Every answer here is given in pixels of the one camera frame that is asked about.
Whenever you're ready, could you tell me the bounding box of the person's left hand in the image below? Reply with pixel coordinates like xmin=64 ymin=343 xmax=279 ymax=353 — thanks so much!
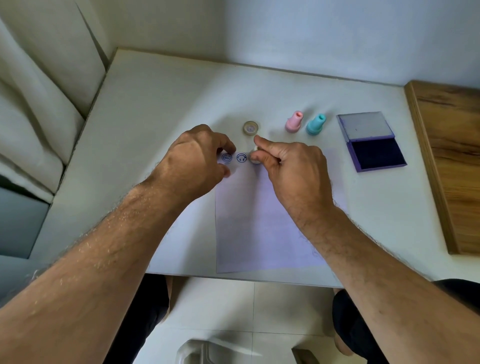
xmin=148 ymin=124 xmax=237 ymax=203

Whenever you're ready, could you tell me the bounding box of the person's right hand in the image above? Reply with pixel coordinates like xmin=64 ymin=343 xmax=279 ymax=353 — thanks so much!
xmin=254 ymin=135 xmax=335 ymax=223

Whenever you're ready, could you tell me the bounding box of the white paper sheet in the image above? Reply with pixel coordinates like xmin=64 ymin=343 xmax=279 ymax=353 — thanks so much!
xmin=215 ymin=147 xmax=350 ymax=274

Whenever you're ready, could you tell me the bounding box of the person's left forearm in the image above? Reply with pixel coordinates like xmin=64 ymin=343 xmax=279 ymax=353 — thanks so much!
xmin=0 ymin=179 xmax=199 ymax=364

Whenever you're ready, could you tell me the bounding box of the person's right forearm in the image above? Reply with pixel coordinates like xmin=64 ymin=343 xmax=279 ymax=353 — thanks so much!
xmin=293 ymin=204 xmax=480 ymax=364

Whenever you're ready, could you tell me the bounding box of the pink stamp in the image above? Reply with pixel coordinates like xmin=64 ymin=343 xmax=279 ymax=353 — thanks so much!
xmin=285 ymin=110 xmax=304 ymax=133

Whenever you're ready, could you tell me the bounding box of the teal stamp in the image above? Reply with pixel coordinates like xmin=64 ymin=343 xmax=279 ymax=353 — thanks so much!
xmin=306 ymin=113 xmax=327 ymax=136

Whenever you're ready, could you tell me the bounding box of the purple ink pad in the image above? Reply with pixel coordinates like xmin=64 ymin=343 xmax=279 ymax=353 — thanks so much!
xmin=336 ymin=111 xmax=408 ymax=173

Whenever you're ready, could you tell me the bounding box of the person's left leg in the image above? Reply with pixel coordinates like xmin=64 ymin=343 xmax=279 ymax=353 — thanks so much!
xmin=103 ymin=274 xmax=174 ymax=364

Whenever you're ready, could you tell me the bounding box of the white plastic stool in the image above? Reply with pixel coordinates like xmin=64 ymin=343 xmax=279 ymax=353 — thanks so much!
xmin=175 ymin=338 xmax=264 ymax=364

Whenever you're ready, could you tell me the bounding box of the wooden board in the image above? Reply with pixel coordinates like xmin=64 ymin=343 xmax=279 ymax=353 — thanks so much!
xmin=404 ymin=80 xmax=480 ymax=256

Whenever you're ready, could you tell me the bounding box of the white cushioned sofa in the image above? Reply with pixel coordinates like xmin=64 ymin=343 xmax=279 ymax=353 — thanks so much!
xmin=0 ymin=0 xmax=114 ymax=205

